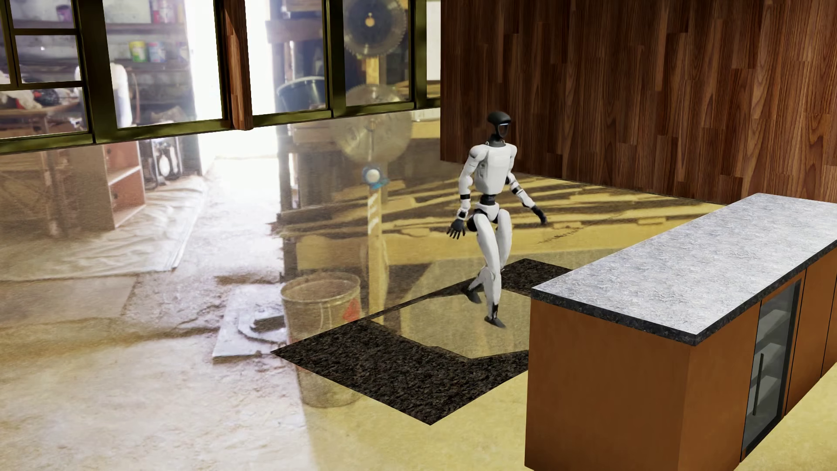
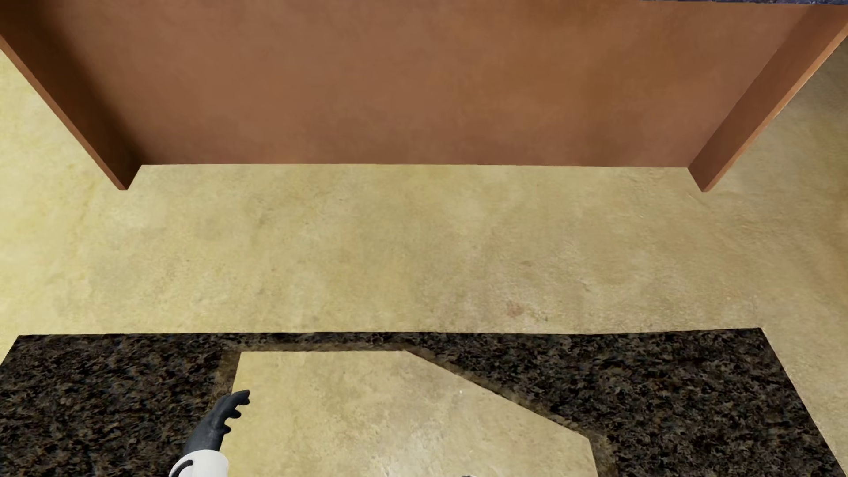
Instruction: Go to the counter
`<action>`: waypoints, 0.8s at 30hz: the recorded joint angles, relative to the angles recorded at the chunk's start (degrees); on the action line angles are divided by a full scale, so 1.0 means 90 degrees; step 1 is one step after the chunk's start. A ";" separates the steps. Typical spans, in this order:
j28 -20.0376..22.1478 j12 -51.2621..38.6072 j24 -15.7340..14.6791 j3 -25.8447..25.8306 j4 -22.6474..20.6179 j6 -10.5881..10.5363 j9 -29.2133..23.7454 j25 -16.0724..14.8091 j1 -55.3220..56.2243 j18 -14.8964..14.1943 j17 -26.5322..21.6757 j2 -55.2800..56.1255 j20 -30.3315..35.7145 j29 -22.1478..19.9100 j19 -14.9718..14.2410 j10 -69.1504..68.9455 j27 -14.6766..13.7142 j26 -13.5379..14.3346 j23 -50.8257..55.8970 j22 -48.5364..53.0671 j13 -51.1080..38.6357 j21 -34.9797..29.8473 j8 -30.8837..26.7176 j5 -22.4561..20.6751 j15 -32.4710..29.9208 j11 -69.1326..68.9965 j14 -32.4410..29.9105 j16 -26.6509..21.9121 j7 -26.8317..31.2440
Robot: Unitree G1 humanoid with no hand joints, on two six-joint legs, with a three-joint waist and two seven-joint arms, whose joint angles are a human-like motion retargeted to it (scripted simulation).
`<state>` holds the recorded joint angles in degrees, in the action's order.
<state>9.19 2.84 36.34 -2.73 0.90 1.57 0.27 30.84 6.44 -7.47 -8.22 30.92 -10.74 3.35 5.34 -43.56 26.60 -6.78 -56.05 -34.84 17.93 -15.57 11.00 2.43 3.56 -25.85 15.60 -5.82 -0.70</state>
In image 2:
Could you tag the brown wooden counter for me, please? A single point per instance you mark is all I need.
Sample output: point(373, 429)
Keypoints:
point(411, 86)

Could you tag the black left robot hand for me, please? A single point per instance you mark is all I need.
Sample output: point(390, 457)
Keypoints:
point(218, 419)

